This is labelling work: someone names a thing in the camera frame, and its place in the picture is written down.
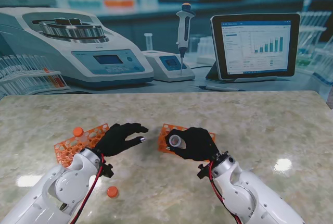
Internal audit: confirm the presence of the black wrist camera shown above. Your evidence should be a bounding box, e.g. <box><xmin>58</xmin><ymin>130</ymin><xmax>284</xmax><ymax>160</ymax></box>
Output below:
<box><xmin>100</xmin><ymin>163</ymin><xmax>114</xmax><ymax>179</ymax></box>
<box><xmin>197</xmin><ymin>163</ymin><xmax>213</xmax><ymax>180</ymax></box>

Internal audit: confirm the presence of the clear plastic test tube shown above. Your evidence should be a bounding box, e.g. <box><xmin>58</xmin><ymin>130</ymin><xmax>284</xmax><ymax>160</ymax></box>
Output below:
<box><xmin>168</xmin><ymin>133</ymin><xmax>187</xmax><ymax>150</ymax></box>
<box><xmin>77</xmin><ymin>134</ymin><xmax>89</xmax><ymax>148</ymax></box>

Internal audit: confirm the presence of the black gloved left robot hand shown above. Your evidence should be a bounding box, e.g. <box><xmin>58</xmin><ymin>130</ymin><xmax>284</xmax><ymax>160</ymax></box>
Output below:
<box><xmin>95</xmin><ymin>122</ymin><xmax>149</xmax><ymax>158</ymax></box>

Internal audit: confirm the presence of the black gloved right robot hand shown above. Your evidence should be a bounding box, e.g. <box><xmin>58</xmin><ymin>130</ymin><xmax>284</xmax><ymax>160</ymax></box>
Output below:
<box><xmin>166</xmin><ymin>127</ymin><xmax>221</xmax><ymax>162</ymax></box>

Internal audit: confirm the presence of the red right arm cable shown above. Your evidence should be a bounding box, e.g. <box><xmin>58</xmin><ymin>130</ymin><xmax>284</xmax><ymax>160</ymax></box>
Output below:
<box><xmin>209</xmin><ymin>161</ymin><xmax>243</xmax><ymax>224</ymax></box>

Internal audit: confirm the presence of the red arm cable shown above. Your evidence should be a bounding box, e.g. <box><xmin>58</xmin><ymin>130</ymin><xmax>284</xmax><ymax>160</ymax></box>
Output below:
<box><xmin>70</xmin><ymin>153</ymin><xmax>105</xmax><ymax>224</ymax></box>
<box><xmin>209</xmin><ymin>161</ymin><xmax>243</xmax><ymax>224</ymax></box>

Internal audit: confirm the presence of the orange test tube rack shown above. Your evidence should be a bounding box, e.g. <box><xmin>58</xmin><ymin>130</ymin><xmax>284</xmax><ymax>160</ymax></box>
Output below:
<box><xmin>54</xmin><ymin>123</ymin><xmax>112</xmax><ymax>169</ymax></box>
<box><xmin>158</xmin><ymin>123</ymin><xmax>216</xmax><ymax>163</ymax></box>

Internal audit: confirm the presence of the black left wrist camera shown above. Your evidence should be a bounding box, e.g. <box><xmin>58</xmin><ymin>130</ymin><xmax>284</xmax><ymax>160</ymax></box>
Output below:
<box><xmin>100</xmin><ymin>163</ymin><xmax>114</xmax><ymax>179</ymax></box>

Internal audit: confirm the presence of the printed laboratory backdrop poster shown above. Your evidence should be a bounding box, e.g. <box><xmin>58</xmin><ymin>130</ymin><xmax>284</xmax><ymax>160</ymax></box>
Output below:
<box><xmin>0</xmin><ymin>0</ymin><xmax>333</xmax><ymax>96</ymax></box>

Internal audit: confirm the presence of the red left arm cable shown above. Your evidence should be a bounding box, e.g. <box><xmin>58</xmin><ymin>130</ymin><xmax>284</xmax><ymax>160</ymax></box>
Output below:
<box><xmin>70</xmin><ymin>153</ymin><xmax>105</xmax><ymax>224</ymax></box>

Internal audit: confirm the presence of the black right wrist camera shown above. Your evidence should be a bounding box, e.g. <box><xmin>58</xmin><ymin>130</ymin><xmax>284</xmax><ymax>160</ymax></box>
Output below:
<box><xmin>197</xmin><ymin>163</ymin><xmax>213</xmax><ymax>180</ymax></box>

